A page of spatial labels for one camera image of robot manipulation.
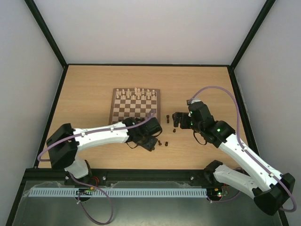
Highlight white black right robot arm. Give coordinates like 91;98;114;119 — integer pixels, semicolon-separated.
172;112;295;216

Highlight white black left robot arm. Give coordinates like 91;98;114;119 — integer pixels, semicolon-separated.
46;113;163;184

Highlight wooden chess board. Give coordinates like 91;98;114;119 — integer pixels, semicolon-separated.
109;88;160;124

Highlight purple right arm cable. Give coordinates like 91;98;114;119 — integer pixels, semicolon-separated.
188;86;297;212

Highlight black aluminium frame rail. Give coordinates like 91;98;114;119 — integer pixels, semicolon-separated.
23;168;273;188

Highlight white slotted cable duct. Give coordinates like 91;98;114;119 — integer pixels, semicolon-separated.
28;188;207;198

